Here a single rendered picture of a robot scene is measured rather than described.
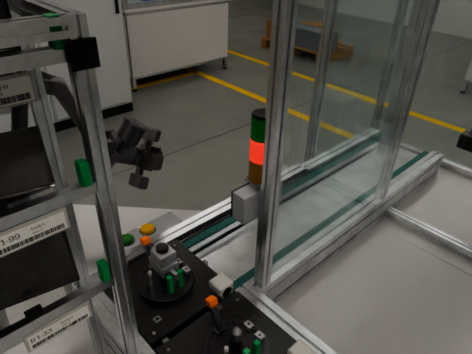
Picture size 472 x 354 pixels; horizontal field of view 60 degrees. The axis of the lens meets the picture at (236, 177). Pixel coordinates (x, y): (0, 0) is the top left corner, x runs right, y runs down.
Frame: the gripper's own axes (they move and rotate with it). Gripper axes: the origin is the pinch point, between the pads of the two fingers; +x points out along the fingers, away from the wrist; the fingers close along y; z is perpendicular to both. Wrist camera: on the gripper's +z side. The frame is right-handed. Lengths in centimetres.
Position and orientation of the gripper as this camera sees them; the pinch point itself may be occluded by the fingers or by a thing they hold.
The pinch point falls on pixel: (154, 159)
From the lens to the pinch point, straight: 130.4
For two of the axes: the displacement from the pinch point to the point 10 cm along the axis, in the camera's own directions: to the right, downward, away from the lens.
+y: 2.5, -9.7, -0.5
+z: 8.4, 2.5, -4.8
